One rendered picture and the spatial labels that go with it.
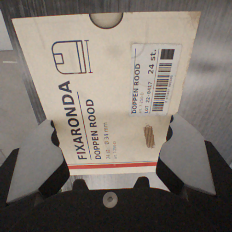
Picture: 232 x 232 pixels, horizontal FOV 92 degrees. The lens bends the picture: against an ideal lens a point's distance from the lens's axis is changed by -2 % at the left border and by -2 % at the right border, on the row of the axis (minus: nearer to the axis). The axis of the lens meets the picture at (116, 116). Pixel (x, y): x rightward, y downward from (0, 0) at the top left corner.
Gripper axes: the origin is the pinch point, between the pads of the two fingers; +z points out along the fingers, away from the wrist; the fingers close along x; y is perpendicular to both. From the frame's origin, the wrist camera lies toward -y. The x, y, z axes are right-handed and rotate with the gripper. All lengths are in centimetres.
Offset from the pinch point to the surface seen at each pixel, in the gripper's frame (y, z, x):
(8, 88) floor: 21, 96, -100
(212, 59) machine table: -3.9, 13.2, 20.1
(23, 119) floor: 56, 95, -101
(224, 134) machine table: 15.6, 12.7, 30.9
